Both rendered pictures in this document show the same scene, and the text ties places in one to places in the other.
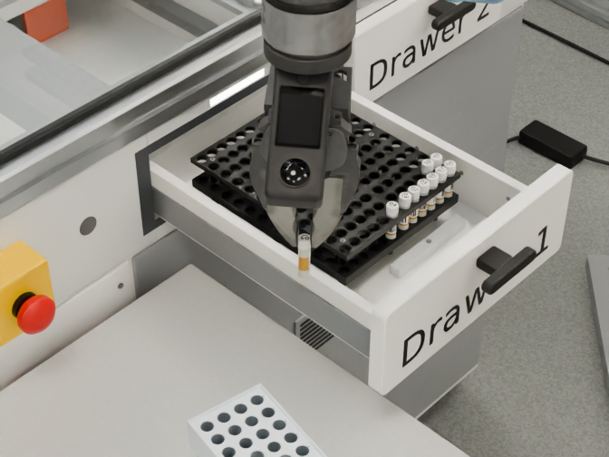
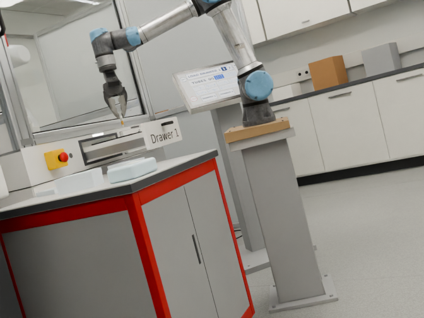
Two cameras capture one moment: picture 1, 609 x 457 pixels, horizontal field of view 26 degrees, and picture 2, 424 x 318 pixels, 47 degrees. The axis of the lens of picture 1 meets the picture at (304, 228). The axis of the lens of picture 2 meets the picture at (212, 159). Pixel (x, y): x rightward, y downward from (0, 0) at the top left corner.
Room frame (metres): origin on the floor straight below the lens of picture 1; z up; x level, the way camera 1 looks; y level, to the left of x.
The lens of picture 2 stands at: (-1.11, 0.34, 0.87)
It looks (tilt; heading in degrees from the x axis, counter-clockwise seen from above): 4 degrees down; 341
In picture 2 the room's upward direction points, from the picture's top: 15 degrees counter-clockwise
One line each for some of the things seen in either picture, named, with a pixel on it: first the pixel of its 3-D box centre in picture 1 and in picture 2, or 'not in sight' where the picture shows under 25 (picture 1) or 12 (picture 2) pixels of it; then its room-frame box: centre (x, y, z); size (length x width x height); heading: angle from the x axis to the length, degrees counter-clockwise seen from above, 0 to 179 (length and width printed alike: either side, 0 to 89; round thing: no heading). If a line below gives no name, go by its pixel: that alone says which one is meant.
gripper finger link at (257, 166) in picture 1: (277, 166); (109, 97); (0.88, 0.02, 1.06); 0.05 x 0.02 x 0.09; 86
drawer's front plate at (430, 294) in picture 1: (474, 275); (162, 132); (0.94, -0.17, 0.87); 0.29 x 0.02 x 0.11; 136
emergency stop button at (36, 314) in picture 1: (33, 311); (63, 157); (0.89, 0.26, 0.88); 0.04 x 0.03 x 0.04; 136
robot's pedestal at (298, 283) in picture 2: not in sight; (282, 214); (0.88, -0.59, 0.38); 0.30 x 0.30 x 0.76; 62
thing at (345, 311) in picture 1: (318, 189); (123, 144); (1.08, -0.01, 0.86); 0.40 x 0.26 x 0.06; 46
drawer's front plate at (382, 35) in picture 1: (427, 24); (139, 138); (1.39, -0.15, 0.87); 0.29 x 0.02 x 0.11; 136
